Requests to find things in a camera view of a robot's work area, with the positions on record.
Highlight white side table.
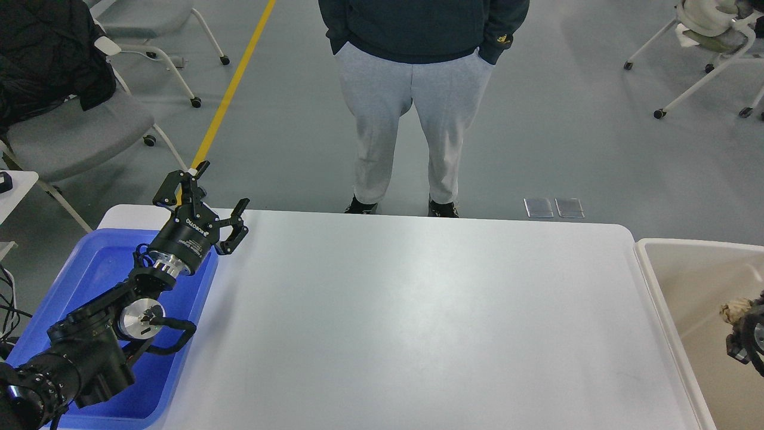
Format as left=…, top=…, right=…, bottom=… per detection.
left=1, top=170, right=39, bottom=224

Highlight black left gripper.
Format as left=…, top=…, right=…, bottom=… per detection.
left=147, top=160, right=250, bottom=276

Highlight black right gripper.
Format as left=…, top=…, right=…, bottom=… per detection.
left=726, top=294, right=763, bottom=376

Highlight person in grey trousers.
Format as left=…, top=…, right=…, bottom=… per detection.
left=318, top=0, right=531, bottom=218

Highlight left metal floor plate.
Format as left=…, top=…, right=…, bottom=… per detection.
left=523, top=198, right=555, bottom=219

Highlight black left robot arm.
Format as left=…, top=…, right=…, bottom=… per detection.
left=2, top=161, right=249, bottom=429

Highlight metal floor plate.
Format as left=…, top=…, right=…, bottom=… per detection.
left=523, top=198, right=555, bottom=219
left=554, top=198, right=585, bottom=219

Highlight grey chair far left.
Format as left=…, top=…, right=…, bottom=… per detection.
left=95, top=1, right=230, bottom=108

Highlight beige paper ball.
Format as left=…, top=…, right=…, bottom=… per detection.
left=719, top=297, right=754, bottom=326

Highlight grey chair with black jacket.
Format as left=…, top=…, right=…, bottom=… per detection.
left=2, top=75, right=188, bottom=232

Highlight black cables at left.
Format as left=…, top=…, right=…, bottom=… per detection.
left=0, top=266, right=30, bottom=359

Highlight right metal floor plate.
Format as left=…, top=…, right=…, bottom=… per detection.
left=554, top=198, right=585, bottom=219

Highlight black jacket on chair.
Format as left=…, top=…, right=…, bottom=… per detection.
left=1, top=1, right=116, bottom=131

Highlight beige plastic bin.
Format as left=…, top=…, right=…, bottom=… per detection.
left=635, top=238, right=763, bottom=429

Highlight blue plastic bin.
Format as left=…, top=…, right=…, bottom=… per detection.
left=2, top=229, right=218, bottom=429

